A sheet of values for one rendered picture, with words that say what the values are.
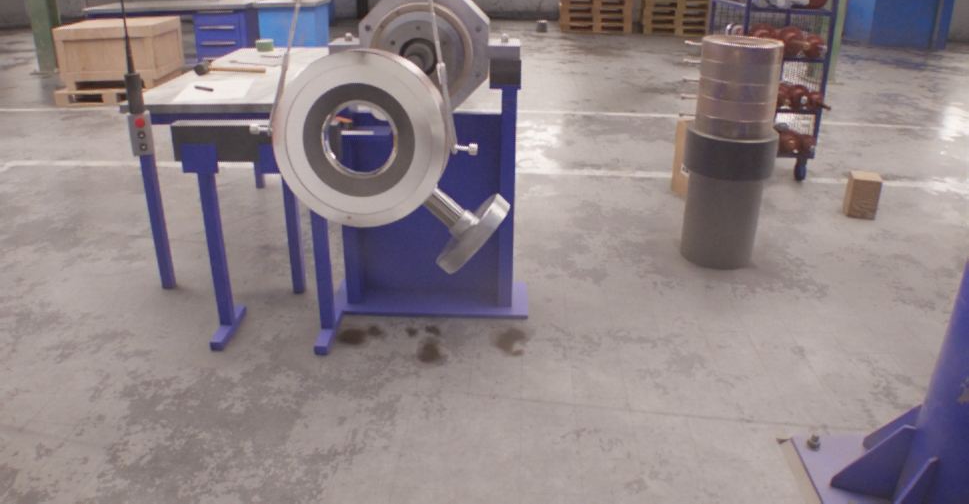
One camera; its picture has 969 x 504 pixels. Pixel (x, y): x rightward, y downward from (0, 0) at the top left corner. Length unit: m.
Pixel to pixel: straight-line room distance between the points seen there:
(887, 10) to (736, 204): 10.94
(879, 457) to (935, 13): 12.78
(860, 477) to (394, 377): 1.57
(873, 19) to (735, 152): 10.88
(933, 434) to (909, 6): 12.60
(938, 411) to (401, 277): 2.12
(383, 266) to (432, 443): 1.06
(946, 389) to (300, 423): 1.91
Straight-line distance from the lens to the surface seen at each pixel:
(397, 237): 3.07
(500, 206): 1.49
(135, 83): 2.21
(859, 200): 4.60
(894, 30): 14.32
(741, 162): 3.38
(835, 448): 2.50
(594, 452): 2.32
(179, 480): 2.35
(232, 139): 2.66
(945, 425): 2.10
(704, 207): 3.51
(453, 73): 2.55
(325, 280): 2.78
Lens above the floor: 1.49
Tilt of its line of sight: 23 degrees down
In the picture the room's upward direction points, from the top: 1 degrees clockwise
